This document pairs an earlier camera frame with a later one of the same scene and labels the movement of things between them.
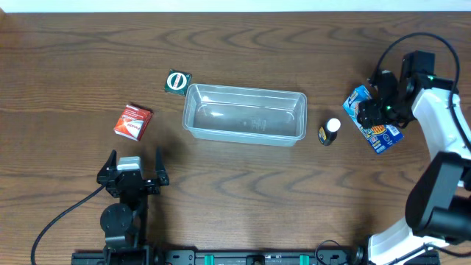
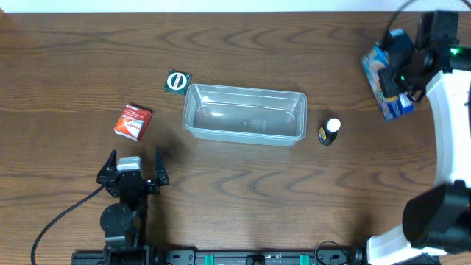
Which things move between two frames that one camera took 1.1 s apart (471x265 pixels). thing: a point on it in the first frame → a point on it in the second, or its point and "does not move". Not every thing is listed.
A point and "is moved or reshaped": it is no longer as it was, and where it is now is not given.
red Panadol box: [133, 122] does not move
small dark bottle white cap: [327, 135] does not move
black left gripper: [132, 180] does not move
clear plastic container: [243, 114] does not move
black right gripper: [369, 113] → [390, 79]
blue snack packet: [380, 137] is moved or reshaped
